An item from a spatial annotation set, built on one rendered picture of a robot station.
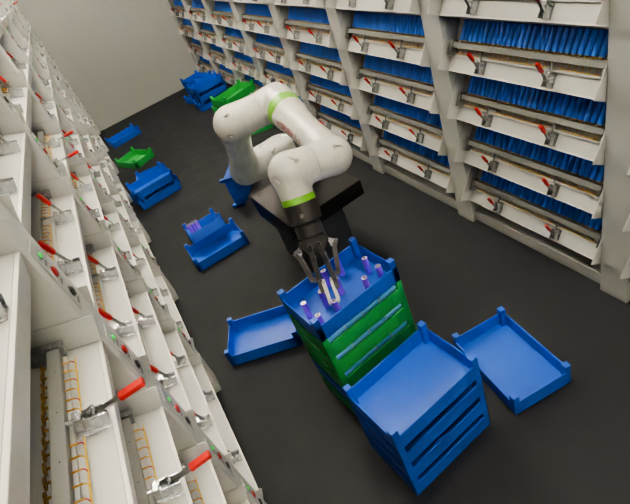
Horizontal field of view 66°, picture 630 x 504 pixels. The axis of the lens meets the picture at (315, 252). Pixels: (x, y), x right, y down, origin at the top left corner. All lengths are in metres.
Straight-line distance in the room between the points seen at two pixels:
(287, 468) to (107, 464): 1.06
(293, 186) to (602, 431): 1.06
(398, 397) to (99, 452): 0.88
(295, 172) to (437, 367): 0.66
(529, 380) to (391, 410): 0.49
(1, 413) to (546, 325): 1.59
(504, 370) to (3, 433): 1.44
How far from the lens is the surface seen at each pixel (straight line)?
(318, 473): 1.63
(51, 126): 2.15
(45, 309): 0.82
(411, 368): 1.43
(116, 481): 0.65
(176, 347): 1.67
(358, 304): 1.37
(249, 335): 2.09
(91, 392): 0.77
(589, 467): 1.54
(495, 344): 1.75
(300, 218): 1.27
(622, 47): 1.42
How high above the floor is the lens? 1.38
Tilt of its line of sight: 36 degrees down
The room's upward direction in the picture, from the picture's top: 24 degrees counter-clockwise
